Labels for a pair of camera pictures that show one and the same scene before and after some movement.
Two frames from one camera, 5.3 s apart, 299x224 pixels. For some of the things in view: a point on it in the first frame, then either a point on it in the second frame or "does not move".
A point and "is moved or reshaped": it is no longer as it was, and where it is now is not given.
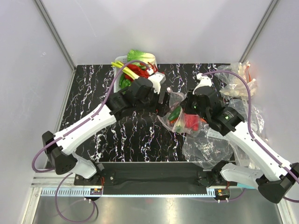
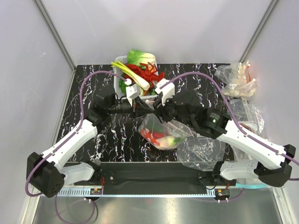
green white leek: [128, 72] does not move
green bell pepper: [123, 82] does not move
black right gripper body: [190, 107] → [168, 112]
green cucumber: [175, 113] is moved or reshaped
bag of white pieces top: [233, 85] does not move
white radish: [179, 128] → [167, 141]
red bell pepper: [192, 121] is moved or reshaped
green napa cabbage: [133, 55] does not move
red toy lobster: [142, 70] does not move
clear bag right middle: [257, 122] does not move
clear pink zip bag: [176, 119] is moved or reshaped
